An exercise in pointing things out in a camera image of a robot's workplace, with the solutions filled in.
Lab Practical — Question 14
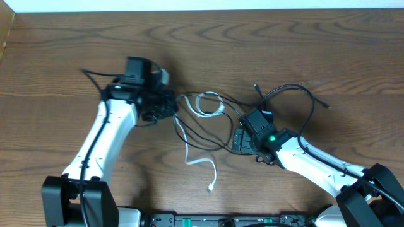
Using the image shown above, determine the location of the cardboard panel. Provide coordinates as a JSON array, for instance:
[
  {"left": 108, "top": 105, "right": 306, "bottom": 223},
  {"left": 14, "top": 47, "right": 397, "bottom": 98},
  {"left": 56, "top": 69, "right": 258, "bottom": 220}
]
[{"left": 0, "top": 0, "right": 15, "bottom": 58}]

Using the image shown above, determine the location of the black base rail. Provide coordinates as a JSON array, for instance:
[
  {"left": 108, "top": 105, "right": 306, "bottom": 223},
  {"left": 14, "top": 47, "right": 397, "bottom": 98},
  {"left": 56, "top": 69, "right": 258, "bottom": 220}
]
[{"left": 149, "top": 214, "right": 315, "bottom": 227}]

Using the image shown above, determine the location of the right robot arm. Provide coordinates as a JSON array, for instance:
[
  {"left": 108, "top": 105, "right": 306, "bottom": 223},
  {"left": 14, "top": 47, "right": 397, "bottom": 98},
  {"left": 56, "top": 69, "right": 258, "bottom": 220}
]
[{"left": 232, "top": 109, "right": 403, "bottom": 226}]

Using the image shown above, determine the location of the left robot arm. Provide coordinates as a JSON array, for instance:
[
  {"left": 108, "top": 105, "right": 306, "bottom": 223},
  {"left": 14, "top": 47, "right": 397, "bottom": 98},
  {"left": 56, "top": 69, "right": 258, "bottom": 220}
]
[{"left": 42, "top": 57, "right": 177, "bottom": 226}]

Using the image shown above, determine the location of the black usb cable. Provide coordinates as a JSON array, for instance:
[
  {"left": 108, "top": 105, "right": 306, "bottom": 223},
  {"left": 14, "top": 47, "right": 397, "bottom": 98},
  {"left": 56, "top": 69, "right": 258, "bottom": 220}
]
[{"left": 172, "top": 83, "right": 332, "bottom": 156}]

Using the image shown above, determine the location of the green clamp handle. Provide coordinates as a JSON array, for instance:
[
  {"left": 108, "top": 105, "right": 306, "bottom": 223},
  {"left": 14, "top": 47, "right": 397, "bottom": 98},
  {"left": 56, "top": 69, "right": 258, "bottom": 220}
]
[{"left": 182, "top": 218, "right": 192, "bottom": 227}]

